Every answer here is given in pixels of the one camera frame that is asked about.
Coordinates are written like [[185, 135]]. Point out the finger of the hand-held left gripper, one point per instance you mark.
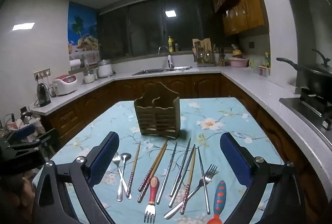
[[46, 141], [23, 132]]

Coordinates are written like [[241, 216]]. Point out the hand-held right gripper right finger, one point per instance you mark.
[[234, 159]]

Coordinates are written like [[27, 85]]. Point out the white faucet filter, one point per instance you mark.
[[170, 61]]

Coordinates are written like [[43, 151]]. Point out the seasoning bottle rack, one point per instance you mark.
[[266, 63]]

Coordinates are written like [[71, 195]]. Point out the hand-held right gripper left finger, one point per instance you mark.
[[106, 156]]

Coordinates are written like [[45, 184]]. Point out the knife block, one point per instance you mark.
[[221, 59]]

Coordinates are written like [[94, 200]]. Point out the wooden utensil holder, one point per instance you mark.
[[158, 115]]

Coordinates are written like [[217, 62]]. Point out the floral blue tablecloth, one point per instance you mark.
[[220, 115]]

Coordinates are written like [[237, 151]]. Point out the pink basin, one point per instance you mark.
[[238, 62]]

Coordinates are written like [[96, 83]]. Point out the paper towel roll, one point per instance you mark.
[[75, 64]]

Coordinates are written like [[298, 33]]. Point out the wall socket strip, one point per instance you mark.
[[42, 74]]

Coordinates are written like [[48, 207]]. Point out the orange blue child spoon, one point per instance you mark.
[[220, 195]]

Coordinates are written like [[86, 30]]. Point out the red white rice cooker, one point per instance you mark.
[[64, 85]]

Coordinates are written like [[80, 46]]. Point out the steel fork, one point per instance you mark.
[[116, 159], [193, 193]]

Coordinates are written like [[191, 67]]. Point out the dark wall switch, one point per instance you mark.
[[251, 44]]

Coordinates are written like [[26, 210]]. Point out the dark bottle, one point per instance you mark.
[[176, 47]]

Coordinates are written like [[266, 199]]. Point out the steel spoon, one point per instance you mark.
[[126, 158]]

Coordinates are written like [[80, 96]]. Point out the steel electric kettle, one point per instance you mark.
[[43, 95]]

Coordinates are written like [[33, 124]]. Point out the chrome kitchen faucet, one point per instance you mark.
[[163, 47]]

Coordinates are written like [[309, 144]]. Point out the white kitchen countertop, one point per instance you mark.
[[259, 91]]

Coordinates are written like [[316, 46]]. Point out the gas stove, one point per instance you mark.
[[306, 107]]

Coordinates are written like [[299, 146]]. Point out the person's left hand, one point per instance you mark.
[[23, 193]]

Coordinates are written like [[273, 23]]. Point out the yellow figurine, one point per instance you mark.
[[236, 52]]

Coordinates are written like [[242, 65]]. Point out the tropical fruit wall poster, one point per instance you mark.
[[83, 27]]

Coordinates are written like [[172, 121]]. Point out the yellow bottle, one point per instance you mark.
[[170, 45]]

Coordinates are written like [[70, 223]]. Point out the black wok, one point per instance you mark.
[[316, 78]]

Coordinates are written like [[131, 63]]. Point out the pale green cup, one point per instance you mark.
[[252, 63]]

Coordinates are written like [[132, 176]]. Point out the wooden countertop utensil rack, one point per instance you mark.
[[203, 54]]

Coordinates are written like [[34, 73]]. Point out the steel kitchen sink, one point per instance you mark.
[[155, 71]]

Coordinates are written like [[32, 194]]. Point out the white pot with metal lid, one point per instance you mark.
[[104, 69]]

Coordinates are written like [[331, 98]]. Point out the dark kitchen window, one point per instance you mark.
[[145, 29]]

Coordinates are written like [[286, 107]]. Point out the small white glass-lid cooker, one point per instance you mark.
[[88, 77]]

